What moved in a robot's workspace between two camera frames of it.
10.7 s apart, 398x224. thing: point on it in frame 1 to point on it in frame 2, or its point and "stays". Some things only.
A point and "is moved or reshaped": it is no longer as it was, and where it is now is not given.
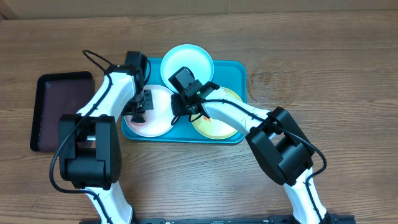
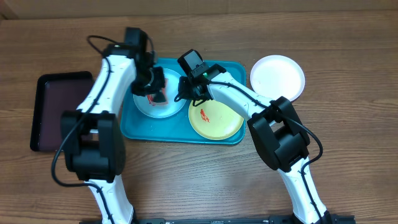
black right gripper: [178, 106] to [186, 92]
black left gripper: [148, 105] to [159, 83]
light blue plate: [188, 55] is moved or reshaped
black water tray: [56, 94] stays
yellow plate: [212, 129] stays
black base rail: [332, 218] stays
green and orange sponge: [138, 120] to [160, 98]
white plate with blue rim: [157, 121] to [273, 76]
